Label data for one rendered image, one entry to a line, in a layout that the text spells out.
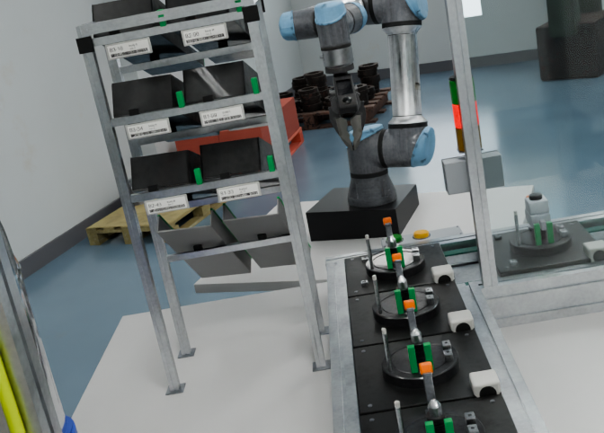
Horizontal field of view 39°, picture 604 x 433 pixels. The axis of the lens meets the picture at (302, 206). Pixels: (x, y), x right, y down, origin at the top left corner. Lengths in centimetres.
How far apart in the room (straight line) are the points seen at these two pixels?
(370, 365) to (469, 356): 18
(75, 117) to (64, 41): 54
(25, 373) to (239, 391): 99
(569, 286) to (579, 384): 30
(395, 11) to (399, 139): 37
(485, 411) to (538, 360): 38
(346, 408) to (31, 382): 74
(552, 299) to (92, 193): 495
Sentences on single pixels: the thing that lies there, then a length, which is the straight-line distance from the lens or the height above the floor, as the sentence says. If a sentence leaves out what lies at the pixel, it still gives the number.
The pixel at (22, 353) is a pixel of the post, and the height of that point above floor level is 140.
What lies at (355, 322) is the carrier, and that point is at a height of 97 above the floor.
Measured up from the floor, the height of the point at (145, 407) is 86.
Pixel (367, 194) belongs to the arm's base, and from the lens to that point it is 256.
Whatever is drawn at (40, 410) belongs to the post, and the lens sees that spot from 94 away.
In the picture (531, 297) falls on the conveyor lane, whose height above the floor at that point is 92.
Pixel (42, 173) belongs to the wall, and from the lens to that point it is 607.
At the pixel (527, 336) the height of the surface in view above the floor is 86.
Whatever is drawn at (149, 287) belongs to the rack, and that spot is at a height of 111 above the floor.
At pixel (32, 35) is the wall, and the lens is 620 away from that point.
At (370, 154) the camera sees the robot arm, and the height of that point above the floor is 111.
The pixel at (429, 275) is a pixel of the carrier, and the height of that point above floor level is 97.
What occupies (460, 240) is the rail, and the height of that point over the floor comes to 96.
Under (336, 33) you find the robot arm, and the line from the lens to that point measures 206.
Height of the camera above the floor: 173
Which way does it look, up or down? 17 degrees down
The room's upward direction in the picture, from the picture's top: 11 degrees counter-clockwise
